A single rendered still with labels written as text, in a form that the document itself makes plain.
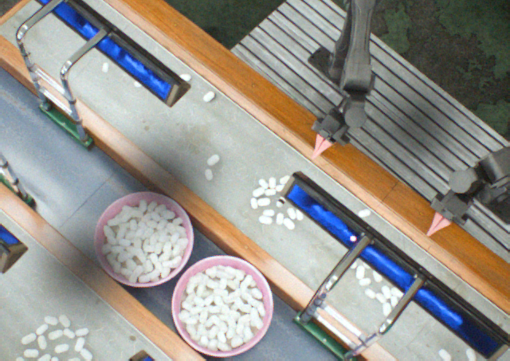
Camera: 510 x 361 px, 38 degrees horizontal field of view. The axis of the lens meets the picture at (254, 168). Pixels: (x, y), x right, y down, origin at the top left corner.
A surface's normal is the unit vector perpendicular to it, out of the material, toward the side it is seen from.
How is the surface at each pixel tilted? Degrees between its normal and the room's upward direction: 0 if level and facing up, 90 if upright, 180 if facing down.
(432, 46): 0
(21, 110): 0
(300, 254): 0
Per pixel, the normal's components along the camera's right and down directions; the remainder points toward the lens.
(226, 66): 0.07, -0.38
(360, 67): 0.04, -0.04
